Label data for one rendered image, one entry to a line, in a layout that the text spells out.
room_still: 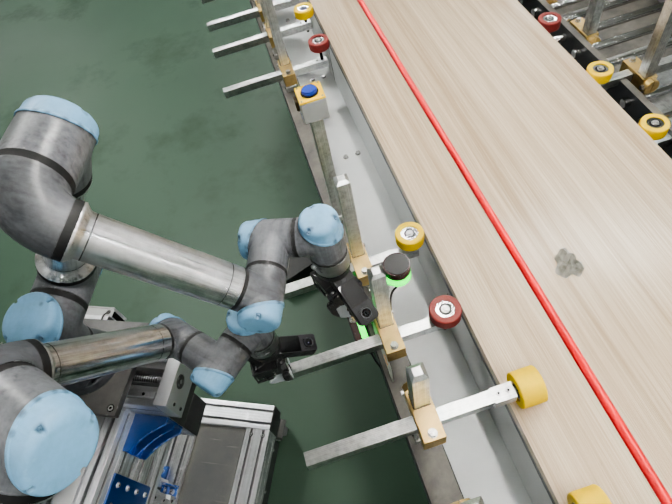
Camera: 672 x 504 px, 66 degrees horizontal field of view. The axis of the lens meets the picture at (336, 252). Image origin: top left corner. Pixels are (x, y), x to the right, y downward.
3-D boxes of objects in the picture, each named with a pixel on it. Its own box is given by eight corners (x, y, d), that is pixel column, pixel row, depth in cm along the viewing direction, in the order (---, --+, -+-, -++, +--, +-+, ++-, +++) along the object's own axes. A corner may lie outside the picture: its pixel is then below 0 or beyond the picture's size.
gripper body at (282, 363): (254, 357, 128) (239, 337, 118) (287, 346, 128) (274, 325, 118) (259, 386, 123) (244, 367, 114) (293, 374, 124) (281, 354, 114)
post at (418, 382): (418, 446, 134) (411, 382, 95) (413, 433, 136) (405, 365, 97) (430, 442, 134) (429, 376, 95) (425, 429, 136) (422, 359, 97)
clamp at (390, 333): (388, 362, 131) (386, 354, 127) (371, 317, 138) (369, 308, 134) (409, 355, 131) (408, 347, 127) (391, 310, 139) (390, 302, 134)
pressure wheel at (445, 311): (436, 346, 134) (436, 326, 124) (424, 320, 138) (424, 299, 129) (465, 336, 134) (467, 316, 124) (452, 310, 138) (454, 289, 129)
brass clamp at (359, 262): (358, 288, 147) (356, 279, 143) (345, 252, 155) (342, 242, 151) (378, 281, 147) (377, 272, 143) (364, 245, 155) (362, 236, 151)
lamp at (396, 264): (393, 322, 128) (387, 278, 110) (386, 304, 131) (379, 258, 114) (416, 315, 128) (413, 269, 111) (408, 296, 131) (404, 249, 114)
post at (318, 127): (335, 222, 174) (308, 120, 137) (331, 212, 177) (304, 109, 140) (347, 218, 174) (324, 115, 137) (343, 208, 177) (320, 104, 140)
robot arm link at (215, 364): (185, 378, 108) (217, 336, 112) (224, 405, 103) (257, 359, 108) (169, 364, 101) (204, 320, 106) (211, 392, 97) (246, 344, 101)
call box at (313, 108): (305, 127, 137) (299, 104, 130) (299, 111, 141) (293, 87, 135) (330, 119, 137) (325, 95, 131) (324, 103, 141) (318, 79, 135)
